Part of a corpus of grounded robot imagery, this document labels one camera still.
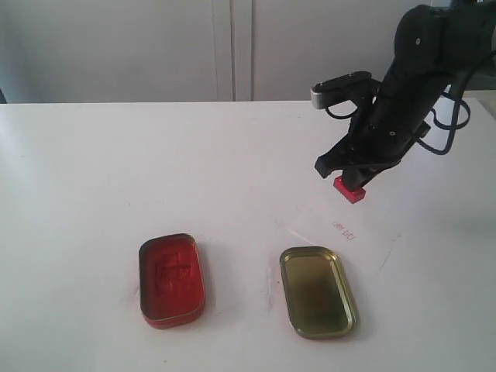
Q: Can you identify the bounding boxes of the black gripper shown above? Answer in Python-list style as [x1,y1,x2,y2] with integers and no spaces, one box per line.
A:
[314,87,430,191]

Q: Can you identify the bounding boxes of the red stamp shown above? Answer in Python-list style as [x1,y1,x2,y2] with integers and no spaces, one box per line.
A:
[333,176,366,204]

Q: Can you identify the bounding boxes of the red rectangular tray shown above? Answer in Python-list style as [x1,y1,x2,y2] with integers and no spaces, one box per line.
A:
[139,233,205,329]

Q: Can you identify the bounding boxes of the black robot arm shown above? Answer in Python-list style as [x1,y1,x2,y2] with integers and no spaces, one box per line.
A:
[311,1,495,195]

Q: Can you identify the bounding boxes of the gold tin lid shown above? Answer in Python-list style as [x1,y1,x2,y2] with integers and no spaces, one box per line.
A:
[279,246,358,339]

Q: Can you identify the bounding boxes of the white cabinet doors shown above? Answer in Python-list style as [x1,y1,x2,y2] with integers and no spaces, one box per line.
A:
[1,1,415,103]

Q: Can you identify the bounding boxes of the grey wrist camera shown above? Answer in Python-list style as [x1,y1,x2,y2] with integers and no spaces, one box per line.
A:
[311,71,379,110]

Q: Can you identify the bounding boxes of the black cable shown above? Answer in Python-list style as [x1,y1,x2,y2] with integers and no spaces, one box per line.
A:
[325,50,495,156]

